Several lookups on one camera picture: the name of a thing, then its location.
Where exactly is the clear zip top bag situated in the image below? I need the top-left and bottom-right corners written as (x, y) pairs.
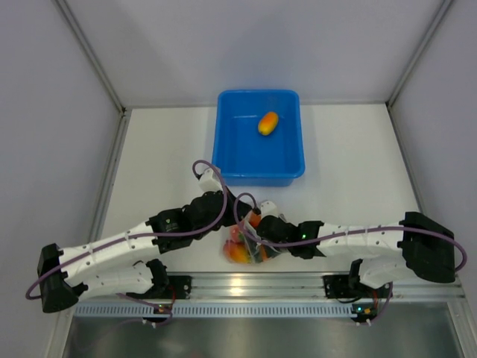
top-left (222, 209), bottom-right (285, 265)

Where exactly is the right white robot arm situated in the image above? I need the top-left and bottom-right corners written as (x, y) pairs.
top-left (256, 212), bottom-right (455, 296)

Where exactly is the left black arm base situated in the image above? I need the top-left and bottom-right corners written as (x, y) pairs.
top-left (148, 275), bottom-right (192, 300)

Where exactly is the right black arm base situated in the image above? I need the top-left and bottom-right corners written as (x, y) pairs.
top-left (323, 274), bottom-right (364, 303)

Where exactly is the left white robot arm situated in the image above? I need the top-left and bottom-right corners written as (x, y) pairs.
top-left (37, 191), bottom-right (253, 313)

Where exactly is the orange yellow fake fruit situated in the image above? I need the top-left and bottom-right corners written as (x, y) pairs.
top-left (223, 241), bottom-right (250, 264)

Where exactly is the blue plastic bin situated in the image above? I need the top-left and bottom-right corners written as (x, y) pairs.
top-left (212, 89), bottom-right (306, 186)

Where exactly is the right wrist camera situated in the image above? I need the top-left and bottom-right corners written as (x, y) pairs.
top-left (259, 201), bottom-right (286, 222)

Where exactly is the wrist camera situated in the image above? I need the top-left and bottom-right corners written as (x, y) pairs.
top-left (198, 169), bottom-right (222, 192)
top-left (259, 201), bottom-right (286, 222)

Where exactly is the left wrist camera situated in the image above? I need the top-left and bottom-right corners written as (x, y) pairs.
top-left (198, 169), bottom-right (222, 192)

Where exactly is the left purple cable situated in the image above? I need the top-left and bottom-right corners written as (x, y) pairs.
top-left (25, 160), bottom-right (229, 301)

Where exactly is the purple cable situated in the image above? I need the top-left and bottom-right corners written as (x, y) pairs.
top-left (233, 192), bottom-right (469, 273)
top-left (25, 160), bottom-right (229, 301)

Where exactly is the aluminium rail frame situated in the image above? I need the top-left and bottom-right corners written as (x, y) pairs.
top-left (169, 272), bottom-right (465, 301)

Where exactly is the slotted cable duct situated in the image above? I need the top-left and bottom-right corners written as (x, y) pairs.
top-left (75, 302), bottom-right (373, 318)

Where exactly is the left aluminium corner post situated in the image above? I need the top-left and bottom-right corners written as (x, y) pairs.
top-left (51, 0), bottom-right (127, 113)

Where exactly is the aluminium corner post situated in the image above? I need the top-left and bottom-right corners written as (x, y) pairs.
top-left (385, 0), bottom-right (458, 109)
top-left (51, 0), bottom-right (127, 113)

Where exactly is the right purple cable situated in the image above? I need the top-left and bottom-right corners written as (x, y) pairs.
top-left (233, 192), bottom-right (469, 273)

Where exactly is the right aluminium corner post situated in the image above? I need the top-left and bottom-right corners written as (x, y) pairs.
top-left (385, 0), bottom-right (458, 109)

